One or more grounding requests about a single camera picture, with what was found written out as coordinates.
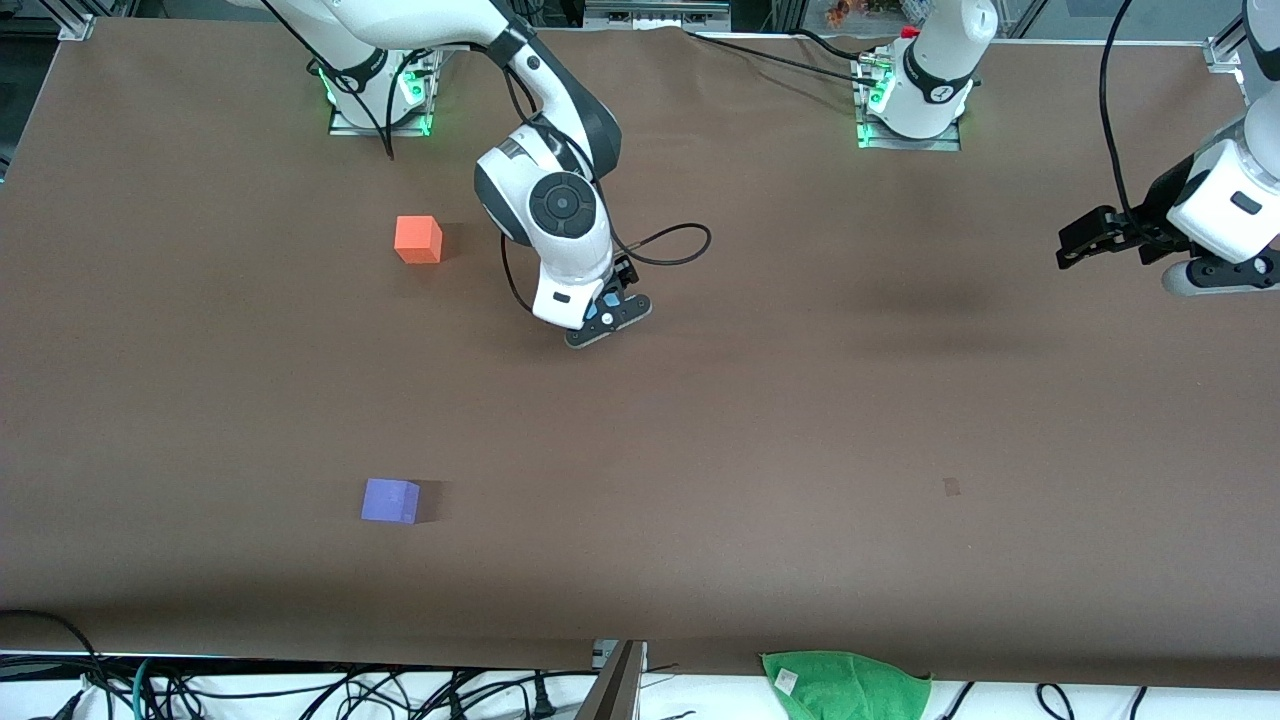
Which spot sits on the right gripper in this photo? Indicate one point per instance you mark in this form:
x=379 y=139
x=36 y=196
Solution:
x=624 y=273

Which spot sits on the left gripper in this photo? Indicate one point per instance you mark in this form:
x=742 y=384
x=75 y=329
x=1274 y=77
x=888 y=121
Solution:
x=1146 y=221

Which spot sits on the blue foam block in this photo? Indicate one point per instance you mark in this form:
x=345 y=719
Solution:
x=608 y=301

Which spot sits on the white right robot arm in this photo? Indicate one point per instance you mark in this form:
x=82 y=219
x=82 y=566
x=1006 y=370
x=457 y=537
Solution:
x=560 y=205

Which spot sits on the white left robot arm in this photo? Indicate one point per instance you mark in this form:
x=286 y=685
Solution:
x=935 y=80

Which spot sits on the orange foam block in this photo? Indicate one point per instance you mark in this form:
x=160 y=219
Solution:
x=415 y=240

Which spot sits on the purple foam block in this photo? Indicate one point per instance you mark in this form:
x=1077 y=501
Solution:
x=388 y=500

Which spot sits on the aluminium profile bar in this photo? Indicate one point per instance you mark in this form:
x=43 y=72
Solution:
x=615 y=690

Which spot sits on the black power plug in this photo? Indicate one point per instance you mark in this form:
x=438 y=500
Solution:
x=542 y=700

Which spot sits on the green cloth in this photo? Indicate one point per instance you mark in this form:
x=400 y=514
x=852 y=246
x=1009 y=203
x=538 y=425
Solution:
x=850 y=690

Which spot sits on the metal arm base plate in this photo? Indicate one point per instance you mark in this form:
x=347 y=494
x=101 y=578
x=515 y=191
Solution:
x=945 y=145
x=345 y=128

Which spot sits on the metal corner bracket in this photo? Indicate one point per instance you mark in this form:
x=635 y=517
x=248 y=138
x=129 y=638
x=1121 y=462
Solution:
x=1224 y=53
x=78 y=27

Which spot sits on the metal frame rail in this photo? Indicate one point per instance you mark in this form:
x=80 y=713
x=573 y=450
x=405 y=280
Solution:
x=655 y=12

